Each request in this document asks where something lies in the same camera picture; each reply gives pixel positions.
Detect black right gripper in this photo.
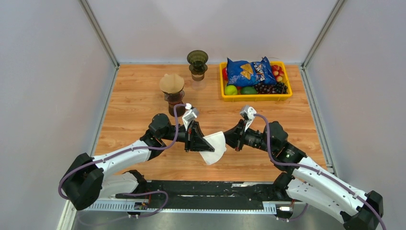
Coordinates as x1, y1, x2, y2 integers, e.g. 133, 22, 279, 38
216, 119, 276, 154

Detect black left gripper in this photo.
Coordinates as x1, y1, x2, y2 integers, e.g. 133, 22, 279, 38
160, 120, 214, 153

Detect white paper sheet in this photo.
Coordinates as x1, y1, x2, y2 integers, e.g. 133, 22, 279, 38
199, 131, 226, 165

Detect brown paper coffee filter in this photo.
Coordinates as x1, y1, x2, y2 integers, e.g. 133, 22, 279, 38
159, 74, 185, 94

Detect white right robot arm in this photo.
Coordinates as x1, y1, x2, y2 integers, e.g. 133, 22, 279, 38
225, 119, 383, 230

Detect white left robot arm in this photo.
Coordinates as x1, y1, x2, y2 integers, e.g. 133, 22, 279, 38
58, 114, 215, 210

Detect red-black coffee carafe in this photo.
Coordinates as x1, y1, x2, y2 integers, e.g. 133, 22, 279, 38
164, 90, 186, 117

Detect yellow-green lime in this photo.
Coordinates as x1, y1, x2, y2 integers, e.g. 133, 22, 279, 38
224, 85, 238, 96

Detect yellow plastic bin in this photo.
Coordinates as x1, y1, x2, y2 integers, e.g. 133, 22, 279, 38
219, 61, 293, 102

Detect dark green lime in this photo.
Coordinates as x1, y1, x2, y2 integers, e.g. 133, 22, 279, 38
240, 86, 258, 95

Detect clear glass with brown sleeve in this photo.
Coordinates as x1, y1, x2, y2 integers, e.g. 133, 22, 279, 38
192, 74, 206, 91

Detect blue chips bag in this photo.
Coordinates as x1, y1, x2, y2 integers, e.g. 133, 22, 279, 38
226, 57, 277, 87

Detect red fruit in bin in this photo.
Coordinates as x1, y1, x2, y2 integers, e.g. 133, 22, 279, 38
222, 67, 228, 81

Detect dark purple grape bunch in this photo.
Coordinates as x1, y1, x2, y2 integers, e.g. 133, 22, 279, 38
254, 82, 288, 94

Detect red-yellow small fruits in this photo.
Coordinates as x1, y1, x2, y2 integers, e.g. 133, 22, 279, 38
271, 65, 285, 82

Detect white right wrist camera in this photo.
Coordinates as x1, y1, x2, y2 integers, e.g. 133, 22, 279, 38
239, 105, 257, 131

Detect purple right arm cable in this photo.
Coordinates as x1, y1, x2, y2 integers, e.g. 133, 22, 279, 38
253, 114, 387, 230

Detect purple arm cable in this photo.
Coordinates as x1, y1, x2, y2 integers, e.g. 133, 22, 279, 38
57, 103, 188, 219
253, 114, 387, 230

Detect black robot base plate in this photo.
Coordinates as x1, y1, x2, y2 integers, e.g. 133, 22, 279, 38
115, 180, 295, 211

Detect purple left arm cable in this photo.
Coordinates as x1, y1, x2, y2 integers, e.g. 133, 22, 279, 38
57, 103, 188, 219

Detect aluminium frame rail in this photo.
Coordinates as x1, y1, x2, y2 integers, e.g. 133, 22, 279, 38
57, 182, 365, 230

